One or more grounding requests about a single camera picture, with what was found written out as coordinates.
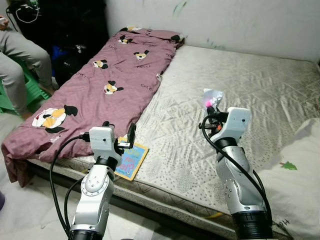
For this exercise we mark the black bags pile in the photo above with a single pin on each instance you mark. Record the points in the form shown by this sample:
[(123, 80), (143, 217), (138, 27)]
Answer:
[(70, 30)]

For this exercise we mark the colourful children's book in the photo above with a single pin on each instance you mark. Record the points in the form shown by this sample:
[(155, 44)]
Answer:
[(132, 162)]

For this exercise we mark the person in grey trousers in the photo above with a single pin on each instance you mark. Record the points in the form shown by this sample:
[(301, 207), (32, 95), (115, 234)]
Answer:
[(20, 55)]

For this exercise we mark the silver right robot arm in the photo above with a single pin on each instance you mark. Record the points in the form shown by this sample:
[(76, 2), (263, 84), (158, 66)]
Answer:
[(240, 195)]

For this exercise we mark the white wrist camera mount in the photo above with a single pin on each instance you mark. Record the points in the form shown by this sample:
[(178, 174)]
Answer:
[(102, 142), (236, 124)]

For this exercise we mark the white pillow with tree print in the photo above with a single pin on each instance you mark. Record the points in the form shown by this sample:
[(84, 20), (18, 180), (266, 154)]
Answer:
[(297, 185)]

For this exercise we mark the white plastic wrapper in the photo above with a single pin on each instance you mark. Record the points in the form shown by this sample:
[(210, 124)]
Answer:
[(212, 96)]

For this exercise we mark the purple cartoon print blanket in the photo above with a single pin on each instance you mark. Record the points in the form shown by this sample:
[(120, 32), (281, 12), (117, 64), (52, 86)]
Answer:
[(110, 85)]

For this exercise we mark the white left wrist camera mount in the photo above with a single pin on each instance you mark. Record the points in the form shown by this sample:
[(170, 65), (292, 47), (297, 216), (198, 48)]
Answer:
[(102, 142)]

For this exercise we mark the cream quilted mattress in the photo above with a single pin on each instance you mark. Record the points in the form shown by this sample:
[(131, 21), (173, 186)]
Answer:
[(230, 115)]

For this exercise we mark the dark bed frame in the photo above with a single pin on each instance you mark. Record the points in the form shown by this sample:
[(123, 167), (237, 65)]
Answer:
[(150, 210)]

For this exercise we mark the green plastic stool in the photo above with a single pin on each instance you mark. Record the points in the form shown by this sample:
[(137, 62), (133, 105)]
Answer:
[(32, 92)]

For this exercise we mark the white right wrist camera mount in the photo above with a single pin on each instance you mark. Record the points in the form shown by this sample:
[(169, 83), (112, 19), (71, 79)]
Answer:
[(236, 124)]

